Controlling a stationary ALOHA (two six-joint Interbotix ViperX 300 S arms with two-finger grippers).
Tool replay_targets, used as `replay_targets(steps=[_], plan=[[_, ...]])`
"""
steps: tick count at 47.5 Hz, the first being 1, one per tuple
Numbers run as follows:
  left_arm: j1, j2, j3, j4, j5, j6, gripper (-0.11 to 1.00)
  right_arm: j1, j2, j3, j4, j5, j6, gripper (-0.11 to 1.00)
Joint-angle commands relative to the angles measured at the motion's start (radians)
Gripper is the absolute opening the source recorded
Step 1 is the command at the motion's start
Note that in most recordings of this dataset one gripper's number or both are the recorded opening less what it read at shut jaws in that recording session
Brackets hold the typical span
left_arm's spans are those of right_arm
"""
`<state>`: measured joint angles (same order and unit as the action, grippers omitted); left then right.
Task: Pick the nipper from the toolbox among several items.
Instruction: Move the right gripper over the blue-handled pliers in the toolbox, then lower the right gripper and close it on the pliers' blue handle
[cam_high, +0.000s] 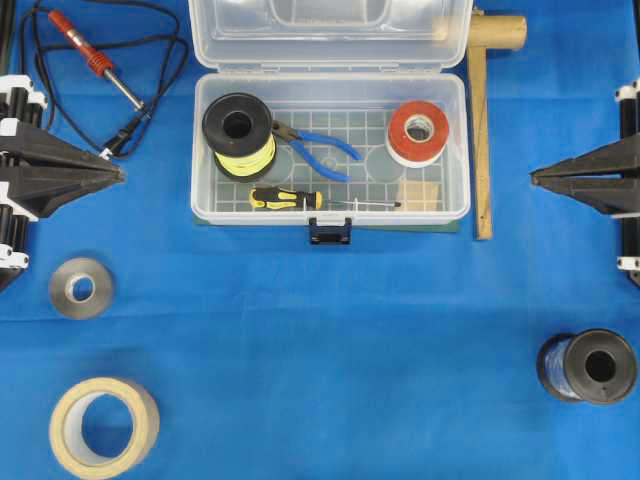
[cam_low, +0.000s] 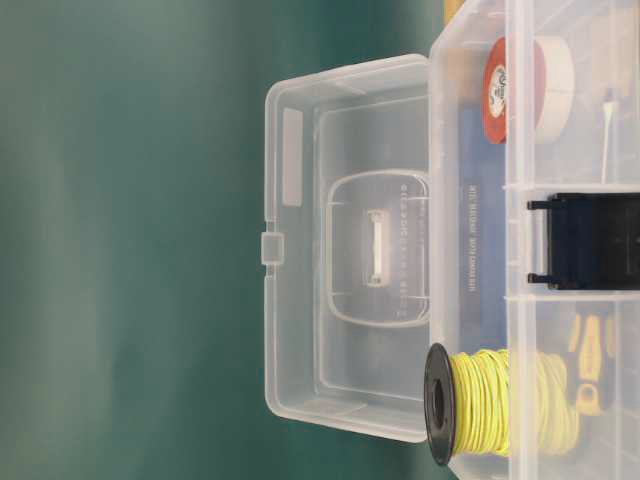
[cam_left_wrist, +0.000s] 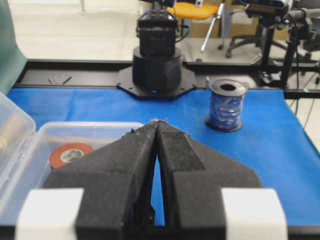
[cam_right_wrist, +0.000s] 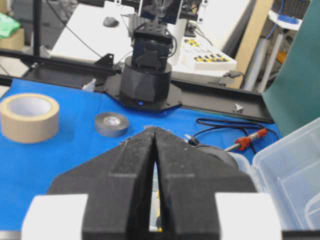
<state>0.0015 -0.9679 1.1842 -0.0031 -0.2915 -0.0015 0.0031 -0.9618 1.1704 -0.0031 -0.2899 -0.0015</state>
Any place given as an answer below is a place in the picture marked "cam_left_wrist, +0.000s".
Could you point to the clear plastic toolbox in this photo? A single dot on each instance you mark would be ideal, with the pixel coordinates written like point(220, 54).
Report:
point(25, 160)

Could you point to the clear plastic toolbox lid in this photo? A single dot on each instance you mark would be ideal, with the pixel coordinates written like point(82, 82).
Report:
point(15, 127)

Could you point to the orange office chair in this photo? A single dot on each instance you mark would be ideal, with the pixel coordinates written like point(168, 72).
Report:
point(197, 10)

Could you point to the orange tape roll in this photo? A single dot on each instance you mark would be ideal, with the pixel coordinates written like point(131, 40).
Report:
point(68, 153)

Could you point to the black metal rail frame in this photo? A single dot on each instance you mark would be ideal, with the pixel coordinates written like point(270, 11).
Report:
point(117, 75)

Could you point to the blue wire spool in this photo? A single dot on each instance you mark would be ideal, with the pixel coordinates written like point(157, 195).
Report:
point(226, 104)

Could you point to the blue table cloth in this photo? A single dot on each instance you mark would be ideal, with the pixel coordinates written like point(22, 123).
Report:
point(271, 139)

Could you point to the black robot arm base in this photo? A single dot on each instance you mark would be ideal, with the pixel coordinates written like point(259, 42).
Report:
point(157, 70)

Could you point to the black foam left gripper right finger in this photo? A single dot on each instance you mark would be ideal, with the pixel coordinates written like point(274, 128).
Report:
point(210, 196)

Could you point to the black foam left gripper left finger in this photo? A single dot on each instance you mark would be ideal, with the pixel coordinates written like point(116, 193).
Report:
point(97, 197)

